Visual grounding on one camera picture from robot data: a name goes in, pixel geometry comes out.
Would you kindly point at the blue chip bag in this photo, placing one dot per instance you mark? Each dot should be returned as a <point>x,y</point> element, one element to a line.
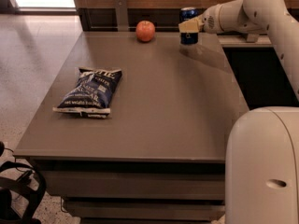
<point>93,93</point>

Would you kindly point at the left metal bracket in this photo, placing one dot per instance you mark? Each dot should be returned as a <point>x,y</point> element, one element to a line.
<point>121,12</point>

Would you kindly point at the grey drawer cabinet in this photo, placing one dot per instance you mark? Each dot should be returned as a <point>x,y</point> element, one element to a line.
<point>160,154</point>

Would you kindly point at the right metal bracket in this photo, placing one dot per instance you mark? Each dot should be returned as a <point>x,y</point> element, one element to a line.
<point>251,38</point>

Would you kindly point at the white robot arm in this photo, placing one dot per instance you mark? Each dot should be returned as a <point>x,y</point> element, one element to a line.
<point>262,156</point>

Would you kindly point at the metal bracket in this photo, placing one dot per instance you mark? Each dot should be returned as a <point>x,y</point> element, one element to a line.
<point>121,12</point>
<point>251,38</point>

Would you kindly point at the black bag with straps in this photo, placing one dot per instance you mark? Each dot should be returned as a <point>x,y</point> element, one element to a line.
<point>34,197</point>

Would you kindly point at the blue pepsi can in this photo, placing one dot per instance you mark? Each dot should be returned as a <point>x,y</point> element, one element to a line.
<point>185,14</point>

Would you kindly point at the red apple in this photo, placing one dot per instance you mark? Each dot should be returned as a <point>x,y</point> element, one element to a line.
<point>145,31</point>

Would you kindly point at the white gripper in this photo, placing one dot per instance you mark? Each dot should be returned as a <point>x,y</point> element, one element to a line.
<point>209,22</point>

